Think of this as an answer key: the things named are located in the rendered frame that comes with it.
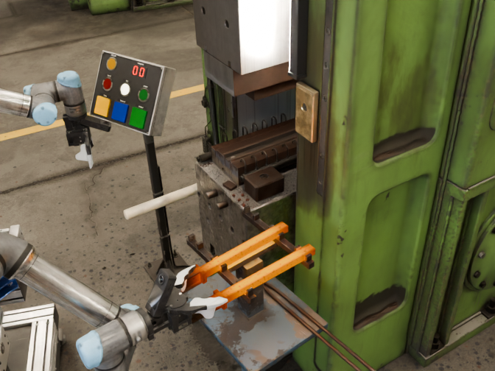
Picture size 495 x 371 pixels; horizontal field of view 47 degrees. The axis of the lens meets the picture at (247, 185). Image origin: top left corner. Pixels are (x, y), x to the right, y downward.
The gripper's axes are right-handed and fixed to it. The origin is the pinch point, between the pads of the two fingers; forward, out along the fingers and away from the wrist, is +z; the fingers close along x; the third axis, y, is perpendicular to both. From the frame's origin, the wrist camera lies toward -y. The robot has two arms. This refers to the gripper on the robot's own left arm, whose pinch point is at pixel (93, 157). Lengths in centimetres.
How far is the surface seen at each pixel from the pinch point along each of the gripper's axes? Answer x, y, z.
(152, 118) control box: -9.6, -24.9, -8.4
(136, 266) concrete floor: -37, -5, 93
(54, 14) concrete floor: -471, 61, 93
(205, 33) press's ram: 13, -45, -50
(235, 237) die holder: 38, -48, 19
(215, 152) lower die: 14.2, -45.7, -3.9
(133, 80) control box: -23.5, -19.7, -19.3
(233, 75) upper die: 30, -51, -41
